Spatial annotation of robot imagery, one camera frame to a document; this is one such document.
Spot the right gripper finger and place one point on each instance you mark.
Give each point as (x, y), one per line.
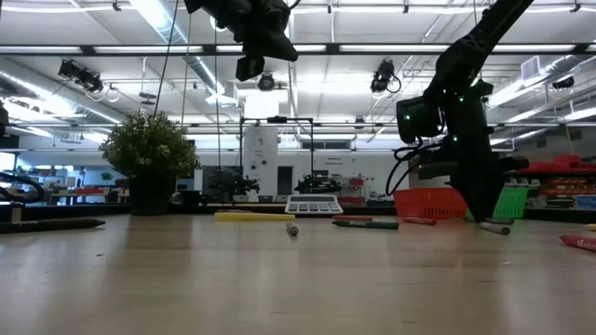
(491, 200)
(472, 200)

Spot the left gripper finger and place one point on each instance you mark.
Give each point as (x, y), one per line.
(281, 49)

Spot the grey crayon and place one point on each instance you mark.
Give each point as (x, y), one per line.
(496, 228)

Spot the red crayon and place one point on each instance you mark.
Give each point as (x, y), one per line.
(579, 243)
(419, 221)
(352, 218)

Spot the yellow pencil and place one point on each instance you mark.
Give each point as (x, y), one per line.
(592, 227)

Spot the green crayon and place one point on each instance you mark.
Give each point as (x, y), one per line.
(365, 224)

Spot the black pen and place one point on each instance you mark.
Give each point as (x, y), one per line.
(51, 225)

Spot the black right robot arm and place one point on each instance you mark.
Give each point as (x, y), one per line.
(465, 56)

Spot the shelf with red bins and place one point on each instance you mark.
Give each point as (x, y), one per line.
(565, 163)

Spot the green plastic bin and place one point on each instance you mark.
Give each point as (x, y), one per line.
(512, 202)

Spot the red plastic bin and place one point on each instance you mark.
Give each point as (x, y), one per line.
(428, 204)

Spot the long ceiling light bar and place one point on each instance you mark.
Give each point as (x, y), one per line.
(149, 49)

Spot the white pillar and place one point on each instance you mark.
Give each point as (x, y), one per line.
(261, 153)

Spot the black background robot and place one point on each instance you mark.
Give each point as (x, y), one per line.
(233, 183)
(316, 185)

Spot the white desk calculator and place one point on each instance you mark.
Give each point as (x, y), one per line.
(313, 205)

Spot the green potted plant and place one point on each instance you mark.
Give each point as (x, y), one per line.
(149, 149)

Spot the yellow highlighter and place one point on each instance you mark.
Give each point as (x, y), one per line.
(253, 217)

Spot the grey pen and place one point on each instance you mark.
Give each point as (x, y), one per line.
(292, 229)

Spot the black hanging camera rig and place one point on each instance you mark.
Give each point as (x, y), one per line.
(79, 74)
(266, 82)
(383, 76)

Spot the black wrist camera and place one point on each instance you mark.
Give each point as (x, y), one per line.
(249, 69)

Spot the black gantry frame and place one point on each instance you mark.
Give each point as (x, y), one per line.
(277, 119)

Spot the silver air duct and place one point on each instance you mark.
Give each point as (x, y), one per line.
(158, 23)
(549, 70)

